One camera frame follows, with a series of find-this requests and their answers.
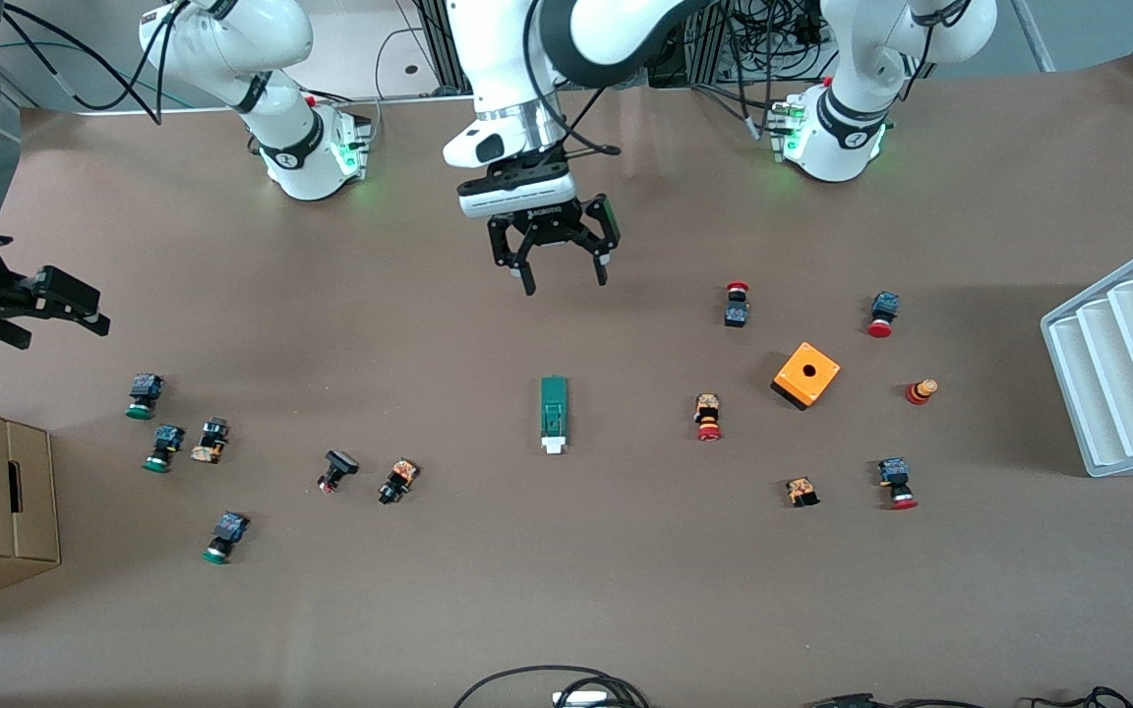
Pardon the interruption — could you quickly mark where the white panel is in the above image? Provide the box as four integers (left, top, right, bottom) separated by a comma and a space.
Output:
75, 0, 474, 117

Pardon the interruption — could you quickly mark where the beige black switch block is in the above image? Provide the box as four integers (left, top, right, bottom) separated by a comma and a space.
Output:
189, 417, 232, 465

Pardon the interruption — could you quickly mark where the green mushroom button blue block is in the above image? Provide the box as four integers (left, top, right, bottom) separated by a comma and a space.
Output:
125, 373, 165, 422
142, 424, 186, 475
201, 510, 251, 566

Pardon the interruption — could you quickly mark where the black looped cable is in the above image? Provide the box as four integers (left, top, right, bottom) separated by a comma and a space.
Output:
453, 664, 651, 708

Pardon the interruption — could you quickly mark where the white slotted rack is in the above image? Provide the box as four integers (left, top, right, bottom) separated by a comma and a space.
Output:
1040, 234, 1133, 479

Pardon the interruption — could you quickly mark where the orange button box with hole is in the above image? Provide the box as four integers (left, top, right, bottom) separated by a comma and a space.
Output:
770, 341, 842, 412

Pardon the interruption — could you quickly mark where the black flat square button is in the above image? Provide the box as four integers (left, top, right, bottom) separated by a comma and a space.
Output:
317, 449, 361, 495

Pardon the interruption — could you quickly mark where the green load switch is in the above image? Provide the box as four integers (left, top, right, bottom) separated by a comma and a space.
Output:
539, 376, 571, 455

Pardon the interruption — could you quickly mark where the black selector switch orange block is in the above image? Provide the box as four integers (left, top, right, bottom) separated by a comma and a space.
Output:
377, 457, 420, 506

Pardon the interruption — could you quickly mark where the black cable with white tag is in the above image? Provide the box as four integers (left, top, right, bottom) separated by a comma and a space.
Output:
719, 59, 760, 141

